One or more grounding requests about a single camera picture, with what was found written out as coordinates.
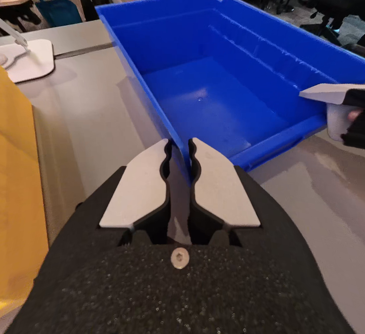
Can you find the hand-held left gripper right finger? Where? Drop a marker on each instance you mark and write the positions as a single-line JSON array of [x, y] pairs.
[[225, 194]]

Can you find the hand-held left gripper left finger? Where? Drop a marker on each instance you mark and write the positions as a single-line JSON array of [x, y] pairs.
[[137, 191]]

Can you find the blue bag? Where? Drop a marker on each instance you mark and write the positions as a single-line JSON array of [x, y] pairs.
[[60, 13]]

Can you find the person's right hand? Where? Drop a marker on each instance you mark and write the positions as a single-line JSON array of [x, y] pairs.
[[353, 116]]

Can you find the blue plastic bin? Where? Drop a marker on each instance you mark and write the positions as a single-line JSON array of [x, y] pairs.
[[214, 106]]

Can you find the black office chair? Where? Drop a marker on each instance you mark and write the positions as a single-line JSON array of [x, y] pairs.
[[333, 0]]

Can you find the white stand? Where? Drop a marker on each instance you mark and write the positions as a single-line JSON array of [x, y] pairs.
[[34, 60]]

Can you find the yellow plastic bin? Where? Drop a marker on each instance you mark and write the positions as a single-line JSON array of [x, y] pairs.
[[20, 197]]

